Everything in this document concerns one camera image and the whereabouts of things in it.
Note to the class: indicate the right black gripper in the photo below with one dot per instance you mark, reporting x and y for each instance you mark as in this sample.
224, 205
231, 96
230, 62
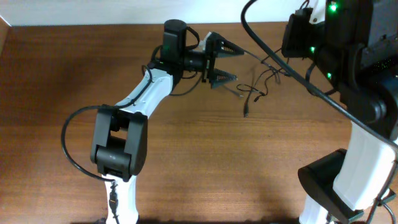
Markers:
292, 31

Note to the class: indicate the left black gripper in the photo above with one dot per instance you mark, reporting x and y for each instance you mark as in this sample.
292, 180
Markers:
217, 53

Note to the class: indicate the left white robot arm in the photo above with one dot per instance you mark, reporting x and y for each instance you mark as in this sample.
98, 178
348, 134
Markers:
119, 146

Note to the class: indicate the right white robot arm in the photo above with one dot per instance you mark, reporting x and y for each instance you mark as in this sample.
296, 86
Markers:
354, 44

